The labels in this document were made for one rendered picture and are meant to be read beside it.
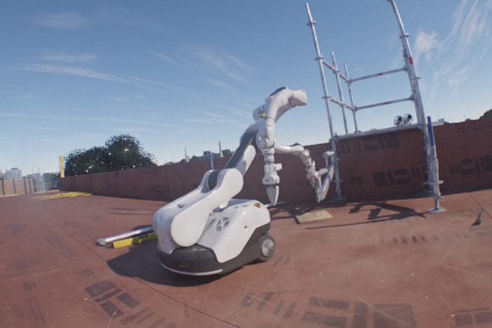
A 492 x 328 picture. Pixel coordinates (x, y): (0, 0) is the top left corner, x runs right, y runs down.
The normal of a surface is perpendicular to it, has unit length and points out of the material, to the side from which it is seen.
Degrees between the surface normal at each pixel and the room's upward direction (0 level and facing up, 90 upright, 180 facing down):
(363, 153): 90
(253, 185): 90
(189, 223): 90
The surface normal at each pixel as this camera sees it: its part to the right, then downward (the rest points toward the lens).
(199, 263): -0.03, -0.07
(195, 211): 0.68, -0.15
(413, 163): -0.60, 0.02
